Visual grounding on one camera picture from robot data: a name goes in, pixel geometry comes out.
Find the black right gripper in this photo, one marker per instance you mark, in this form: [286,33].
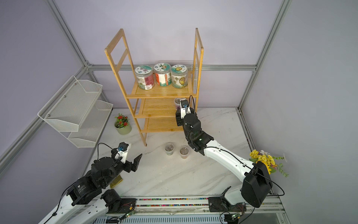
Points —
[180,120]

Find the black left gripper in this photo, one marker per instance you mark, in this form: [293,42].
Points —
[129,167]

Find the small clear seed cup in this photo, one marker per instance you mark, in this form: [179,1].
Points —
[184,152]
[177,103]
[169,148]

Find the green-lid sunflower seed jar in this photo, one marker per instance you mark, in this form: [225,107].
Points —
[179,74]

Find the seed jar with red base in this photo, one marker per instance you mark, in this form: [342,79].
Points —
[162,74]

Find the seed jar with floral lid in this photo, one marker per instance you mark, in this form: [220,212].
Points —
[144,75]

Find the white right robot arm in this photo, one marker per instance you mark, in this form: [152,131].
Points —
[254,176]

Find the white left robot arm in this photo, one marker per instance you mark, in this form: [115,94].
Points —
[91,197]

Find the bamboo three-tier shelf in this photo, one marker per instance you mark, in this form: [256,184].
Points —
[153,110]

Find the black and yellow glove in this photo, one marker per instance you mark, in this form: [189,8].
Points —
[116,181]

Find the green pot with red flowers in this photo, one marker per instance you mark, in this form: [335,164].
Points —
[122,124]

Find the sunflower bouquet in vase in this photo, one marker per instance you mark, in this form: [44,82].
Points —
[269,161]

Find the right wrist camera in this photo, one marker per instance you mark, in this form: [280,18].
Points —
[184,107]

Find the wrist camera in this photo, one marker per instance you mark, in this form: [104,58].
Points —
[184,107]
[122,151]

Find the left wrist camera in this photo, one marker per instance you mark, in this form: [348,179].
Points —
[122,151]

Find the white mesh wall basket rack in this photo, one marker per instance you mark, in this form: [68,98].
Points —
[77,112]

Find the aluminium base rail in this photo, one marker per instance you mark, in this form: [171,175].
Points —
[198,204]

